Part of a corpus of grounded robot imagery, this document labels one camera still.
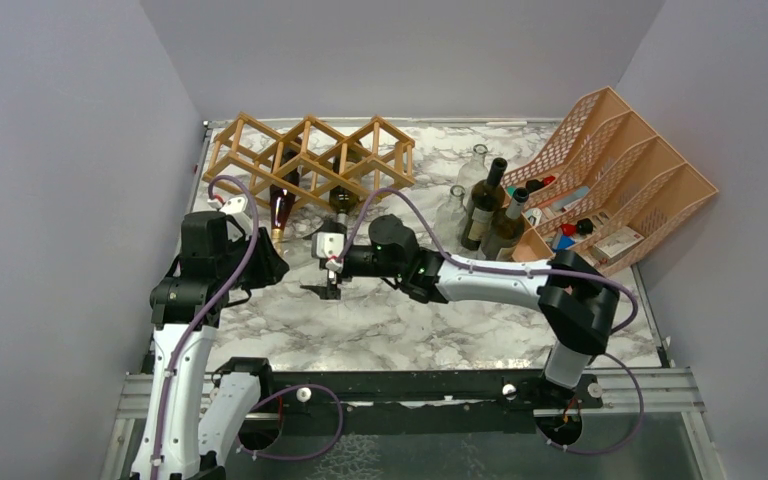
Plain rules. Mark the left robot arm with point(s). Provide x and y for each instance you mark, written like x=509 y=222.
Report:
x=218 y=252

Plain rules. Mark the green wine bottle beige label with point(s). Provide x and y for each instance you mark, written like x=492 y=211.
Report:
x=486 y=197

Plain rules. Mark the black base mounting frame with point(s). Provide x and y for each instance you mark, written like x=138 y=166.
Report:
x=251 y=398

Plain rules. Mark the clear glass bottle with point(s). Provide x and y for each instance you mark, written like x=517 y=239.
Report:
x=474 y=169
x=450 y=219

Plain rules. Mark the wooden wine rack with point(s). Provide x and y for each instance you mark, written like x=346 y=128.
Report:
x=312 y=157

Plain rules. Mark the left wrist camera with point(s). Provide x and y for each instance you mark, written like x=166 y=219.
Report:
x=237 y=209

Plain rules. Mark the clear bottle gold cap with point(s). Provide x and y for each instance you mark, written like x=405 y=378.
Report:
x=282 y=201

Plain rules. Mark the peach plastic desk organizer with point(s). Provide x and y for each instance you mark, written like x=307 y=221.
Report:
x=609 y=187

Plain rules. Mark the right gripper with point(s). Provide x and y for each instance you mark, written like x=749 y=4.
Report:
x=332 y=290

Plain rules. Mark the dark green top wine bottle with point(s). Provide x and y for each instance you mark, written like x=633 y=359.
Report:
x=506 y=229

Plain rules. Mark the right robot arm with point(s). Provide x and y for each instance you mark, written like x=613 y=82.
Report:
x=578 y=303

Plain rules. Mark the dark bottle silver cap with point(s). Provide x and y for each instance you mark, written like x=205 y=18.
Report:
x=341 y=200

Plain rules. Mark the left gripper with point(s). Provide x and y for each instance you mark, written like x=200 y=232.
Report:
x=272 y=265

